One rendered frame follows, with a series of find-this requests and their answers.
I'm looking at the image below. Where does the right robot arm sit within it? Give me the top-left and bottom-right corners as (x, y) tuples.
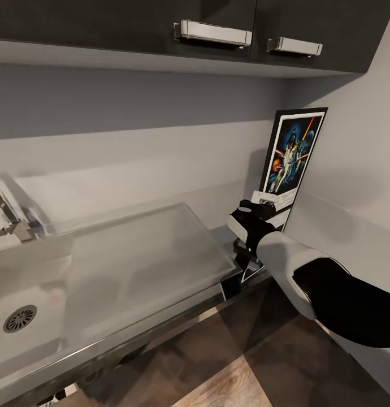
(227, 190), (390, 395)

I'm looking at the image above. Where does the poster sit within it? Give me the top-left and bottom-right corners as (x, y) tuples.
(258, 107), (328, 214)

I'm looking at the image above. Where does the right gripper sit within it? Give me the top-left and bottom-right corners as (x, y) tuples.
(240, 200), (276, 220)

